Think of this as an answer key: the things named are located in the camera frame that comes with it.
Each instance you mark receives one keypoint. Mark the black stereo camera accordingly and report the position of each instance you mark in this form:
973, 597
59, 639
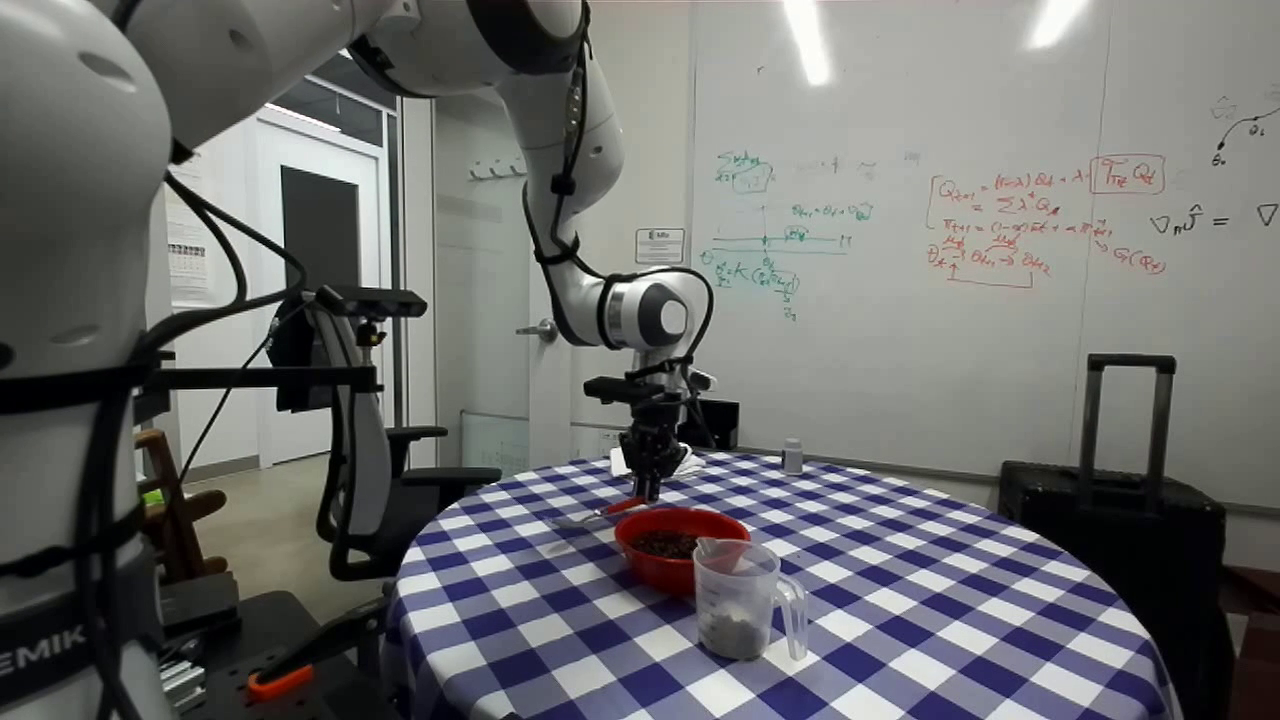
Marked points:
389, 300

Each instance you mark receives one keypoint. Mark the blue white checkered tablecloth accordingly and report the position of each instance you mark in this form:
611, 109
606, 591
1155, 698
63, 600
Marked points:
866, 627

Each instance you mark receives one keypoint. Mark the black box device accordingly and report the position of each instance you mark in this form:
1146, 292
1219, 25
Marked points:
723, 426

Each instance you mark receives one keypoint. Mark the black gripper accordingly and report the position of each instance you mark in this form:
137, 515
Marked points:
663, 406

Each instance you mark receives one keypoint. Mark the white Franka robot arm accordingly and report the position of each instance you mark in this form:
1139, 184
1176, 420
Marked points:
64, 203

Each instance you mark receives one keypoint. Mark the black wheeled suitcase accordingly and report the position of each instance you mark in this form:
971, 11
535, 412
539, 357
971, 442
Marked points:
1121, 544

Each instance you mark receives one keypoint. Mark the wall coat hooks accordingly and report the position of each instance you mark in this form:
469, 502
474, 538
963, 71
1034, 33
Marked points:
497, 174

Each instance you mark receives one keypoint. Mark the black equipment cart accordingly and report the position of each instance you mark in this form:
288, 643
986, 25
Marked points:
267, 632

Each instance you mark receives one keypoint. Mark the orange red bowl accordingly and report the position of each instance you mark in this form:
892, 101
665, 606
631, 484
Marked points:
654, 570

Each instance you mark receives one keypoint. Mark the large wall whiteboard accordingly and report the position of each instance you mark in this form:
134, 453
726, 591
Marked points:
933, 323

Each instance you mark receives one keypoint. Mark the dark coffee beans heap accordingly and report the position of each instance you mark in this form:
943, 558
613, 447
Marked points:
665, 544
735, 639

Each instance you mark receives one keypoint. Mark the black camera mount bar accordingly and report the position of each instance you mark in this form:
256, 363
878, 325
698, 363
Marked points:
252, 379

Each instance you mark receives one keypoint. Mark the wooden stand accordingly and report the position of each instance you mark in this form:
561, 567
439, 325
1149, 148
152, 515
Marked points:
174, 515

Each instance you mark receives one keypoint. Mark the white door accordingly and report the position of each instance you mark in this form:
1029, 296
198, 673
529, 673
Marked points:
474, 292

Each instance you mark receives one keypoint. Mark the black office chair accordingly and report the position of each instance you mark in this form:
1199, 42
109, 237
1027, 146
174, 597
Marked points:
363, 453

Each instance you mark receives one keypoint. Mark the small white wall sign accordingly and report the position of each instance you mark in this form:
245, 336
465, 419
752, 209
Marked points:
658, 244

